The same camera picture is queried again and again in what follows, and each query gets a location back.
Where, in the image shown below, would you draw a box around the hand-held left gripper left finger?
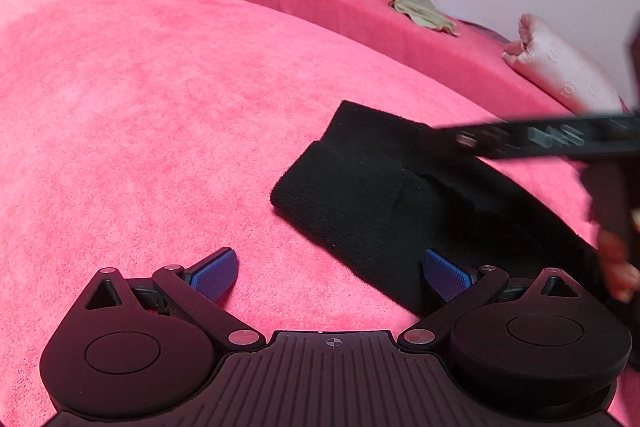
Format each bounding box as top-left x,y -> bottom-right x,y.
82,248 -> 266,352

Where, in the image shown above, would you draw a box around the person's right hand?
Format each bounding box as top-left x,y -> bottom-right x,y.
597,211 -> 640,304

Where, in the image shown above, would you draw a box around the pink pillow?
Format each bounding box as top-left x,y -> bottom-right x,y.
501,13 -> 627,114

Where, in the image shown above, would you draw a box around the beige garment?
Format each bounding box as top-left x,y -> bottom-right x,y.
389,0 -> 460,38

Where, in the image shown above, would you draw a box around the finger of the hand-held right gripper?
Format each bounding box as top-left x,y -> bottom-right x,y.
434,122 -> 478,156

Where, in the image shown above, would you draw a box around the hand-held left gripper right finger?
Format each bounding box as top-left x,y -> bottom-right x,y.
398,249 -> 584,351

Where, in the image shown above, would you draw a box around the bed with pink cover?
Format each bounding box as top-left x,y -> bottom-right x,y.
227,0 -> 591,120

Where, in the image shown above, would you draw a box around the black knit pants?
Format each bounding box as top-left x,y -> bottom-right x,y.
270,101 -> 617,323

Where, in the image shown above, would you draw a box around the pink fleece blanket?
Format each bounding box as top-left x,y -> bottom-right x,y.
0,0 -> 608,418

